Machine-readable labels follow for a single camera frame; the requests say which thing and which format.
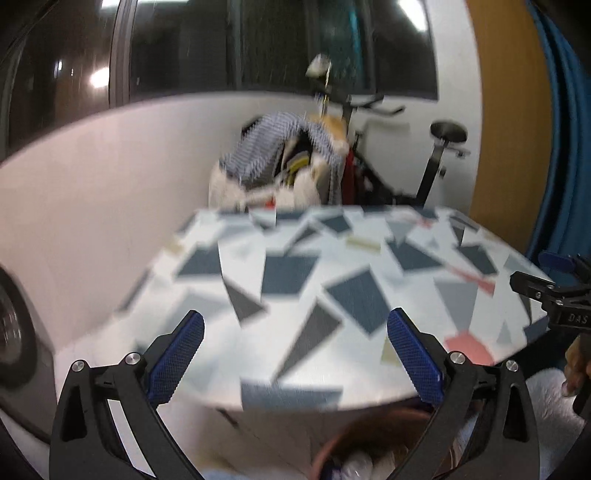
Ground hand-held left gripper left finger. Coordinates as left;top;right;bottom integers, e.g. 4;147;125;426
48;310;206;480

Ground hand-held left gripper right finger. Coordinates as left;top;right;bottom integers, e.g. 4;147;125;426
386;307;541;480

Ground grey washing machine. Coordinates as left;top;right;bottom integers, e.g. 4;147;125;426
0;262;59;445

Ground person's right hand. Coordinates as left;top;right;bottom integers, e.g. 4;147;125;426
562;334;591;398

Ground dark jacket with yellow stripe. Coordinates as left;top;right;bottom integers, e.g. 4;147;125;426
277;134;320;186

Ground blue curtain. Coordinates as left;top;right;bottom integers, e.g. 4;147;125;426
525;0;591;278

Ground striped shirt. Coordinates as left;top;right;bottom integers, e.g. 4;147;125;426
219;111;345;204

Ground white bag on bike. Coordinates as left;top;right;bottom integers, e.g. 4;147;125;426
305;52;334;77

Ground white plastic bag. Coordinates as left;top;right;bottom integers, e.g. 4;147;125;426
339;452;393;480

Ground black exercise bike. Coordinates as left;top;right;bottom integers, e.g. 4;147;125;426
314;90;472;209

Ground red garment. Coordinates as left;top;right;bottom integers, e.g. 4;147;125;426
344;148;361;204

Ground light fleece pants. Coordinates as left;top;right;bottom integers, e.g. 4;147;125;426
455;368;585;480

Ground wooden chair back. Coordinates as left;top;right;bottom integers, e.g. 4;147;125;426
307;115;350;144

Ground dark window with frame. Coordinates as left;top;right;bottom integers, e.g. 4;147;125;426
0;0;440;158

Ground wooden door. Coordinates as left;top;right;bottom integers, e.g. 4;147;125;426
464;0;556;251

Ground brown trash bin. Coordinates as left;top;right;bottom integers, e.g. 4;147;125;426
311;405;468;480

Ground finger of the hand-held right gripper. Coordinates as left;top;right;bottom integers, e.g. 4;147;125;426
510;271;557;304
538;250;591;278

